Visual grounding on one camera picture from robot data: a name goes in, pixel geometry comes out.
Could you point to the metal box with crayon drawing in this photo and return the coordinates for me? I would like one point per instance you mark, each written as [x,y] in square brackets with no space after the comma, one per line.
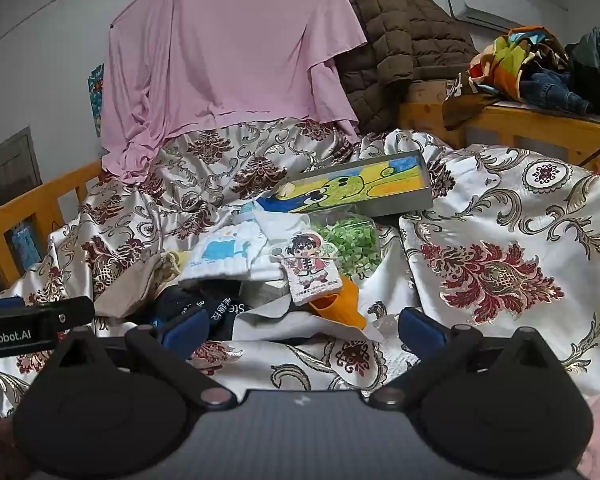
[360,185]

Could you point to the teal wall poster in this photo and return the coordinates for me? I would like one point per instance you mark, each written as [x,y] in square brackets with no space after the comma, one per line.
[96,100]

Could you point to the pink hanging cloth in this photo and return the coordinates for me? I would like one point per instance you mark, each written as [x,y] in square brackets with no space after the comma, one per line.
[220,50]

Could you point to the brown quilted jacket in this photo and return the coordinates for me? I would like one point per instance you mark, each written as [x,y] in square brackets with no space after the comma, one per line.
[395,40]

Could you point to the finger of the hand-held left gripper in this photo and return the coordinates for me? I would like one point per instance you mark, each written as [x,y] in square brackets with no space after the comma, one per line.
[0,304]
[70,312]

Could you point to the white whale print towel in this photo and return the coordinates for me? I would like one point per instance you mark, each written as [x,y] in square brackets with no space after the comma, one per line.
[225,255]

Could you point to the grey framed panel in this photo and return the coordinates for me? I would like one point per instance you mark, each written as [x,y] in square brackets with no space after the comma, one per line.
[5,170]

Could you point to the white air conditioner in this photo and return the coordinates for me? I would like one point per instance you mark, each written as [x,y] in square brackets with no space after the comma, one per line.
[485,5]

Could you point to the cartoon boy sponge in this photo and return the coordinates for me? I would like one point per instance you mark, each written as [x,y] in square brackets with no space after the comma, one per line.
[307,265]

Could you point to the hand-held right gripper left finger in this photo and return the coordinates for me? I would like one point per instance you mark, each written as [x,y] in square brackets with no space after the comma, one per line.
[185,335]

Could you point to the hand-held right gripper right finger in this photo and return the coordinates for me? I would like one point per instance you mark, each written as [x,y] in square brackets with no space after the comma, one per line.
[422,332]

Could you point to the black printed cloth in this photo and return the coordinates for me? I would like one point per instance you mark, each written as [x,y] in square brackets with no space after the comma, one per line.
[220,310]

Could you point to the dark green garment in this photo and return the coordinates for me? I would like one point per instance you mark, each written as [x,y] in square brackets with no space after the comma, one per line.
[595,60]

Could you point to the multicoloured patterned cloth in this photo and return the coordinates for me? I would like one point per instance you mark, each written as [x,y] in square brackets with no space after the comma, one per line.
[505,55]

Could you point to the light grey cloth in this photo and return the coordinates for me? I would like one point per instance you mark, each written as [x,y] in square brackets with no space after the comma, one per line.
[280,322]

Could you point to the floral satin blanket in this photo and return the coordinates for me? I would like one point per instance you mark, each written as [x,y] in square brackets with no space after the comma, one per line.
[505,210]

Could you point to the wooden bed rail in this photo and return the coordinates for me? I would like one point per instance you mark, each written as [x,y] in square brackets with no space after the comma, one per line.
[30,200]

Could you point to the blue picture card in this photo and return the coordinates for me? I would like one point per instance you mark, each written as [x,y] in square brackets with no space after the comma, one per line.
[25,245]

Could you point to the cream foam piece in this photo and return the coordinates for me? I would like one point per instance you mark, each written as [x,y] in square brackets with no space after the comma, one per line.
[285,190]

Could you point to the blue jeans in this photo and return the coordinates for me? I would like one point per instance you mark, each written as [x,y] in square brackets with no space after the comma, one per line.
[550,87]

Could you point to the clear bag of green pieces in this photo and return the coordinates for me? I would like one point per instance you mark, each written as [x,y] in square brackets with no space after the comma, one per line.
[355,245]

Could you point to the orange rubber cup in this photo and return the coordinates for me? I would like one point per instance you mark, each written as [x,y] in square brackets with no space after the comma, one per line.
[342,305]

